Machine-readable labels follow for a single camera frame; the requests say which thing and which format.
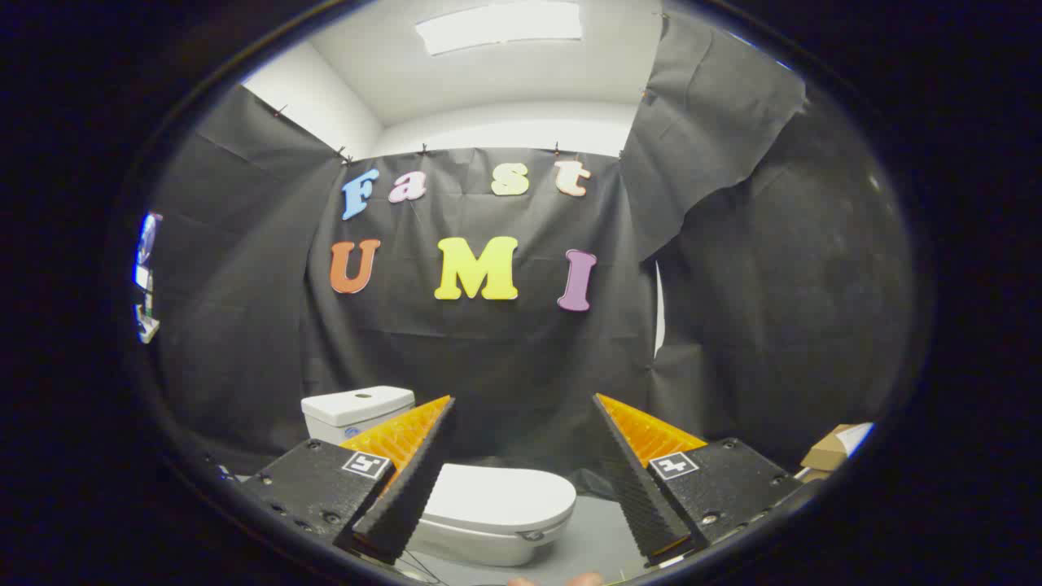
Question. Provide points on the white toilet lid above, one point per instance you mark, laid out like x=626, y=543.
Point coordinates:
x=505, y=492

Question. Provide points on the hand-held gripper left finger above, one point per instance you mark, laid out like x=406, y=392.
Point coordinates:
x=407, y=505

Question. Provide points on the brown cardboard box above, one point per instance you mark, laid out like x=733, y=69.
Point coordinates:
x=829, y=452

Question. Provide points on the white toilet with tank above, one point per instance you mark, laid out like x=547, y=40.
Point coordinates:
x=358, y=411

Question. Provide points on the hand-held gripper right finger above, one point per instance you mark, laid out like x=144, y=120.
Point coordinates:
x=643, y=505

